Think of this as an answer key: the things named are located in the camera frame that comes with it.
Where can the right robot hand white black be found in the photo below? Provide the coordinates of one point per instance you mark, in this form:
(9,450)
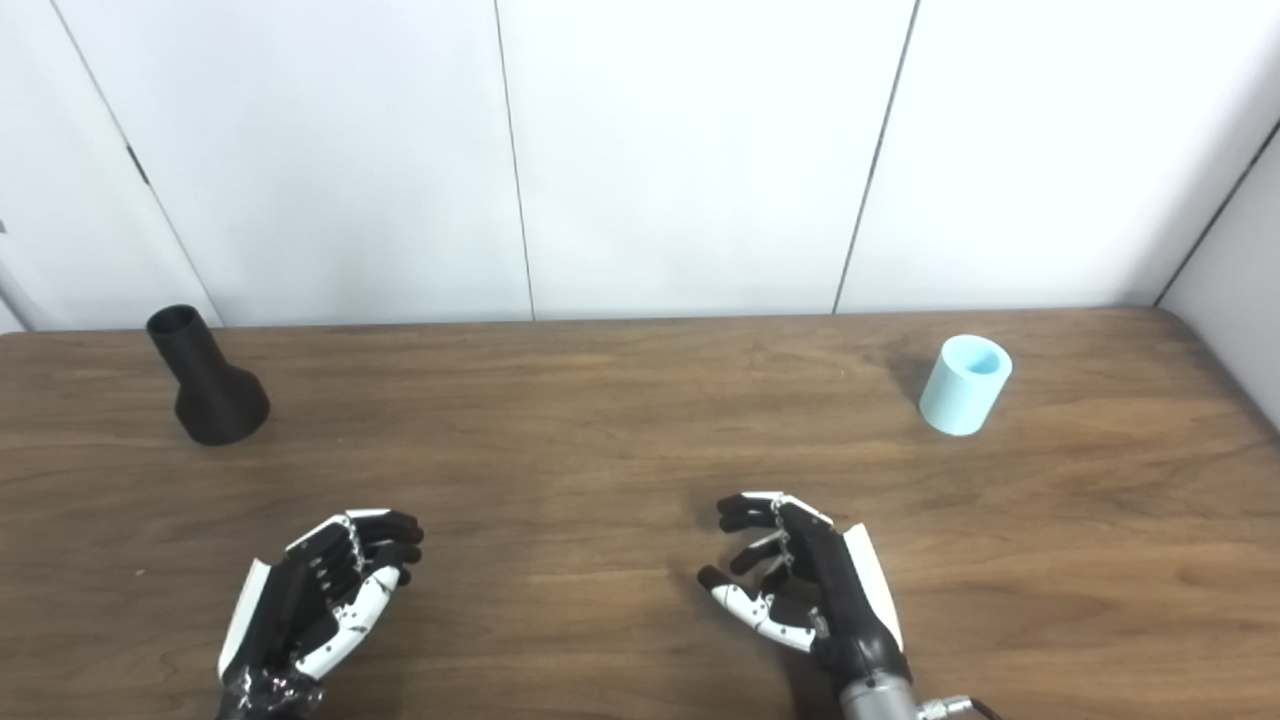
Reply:
(845,600)

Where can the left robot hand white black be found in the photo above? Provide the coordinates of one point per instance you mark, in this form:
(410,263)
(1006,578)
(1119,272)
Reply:
(280,610)

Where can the black funnel-shaped nozzle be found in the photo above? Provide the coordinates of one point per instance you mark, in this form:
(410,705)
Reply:
(212,395)

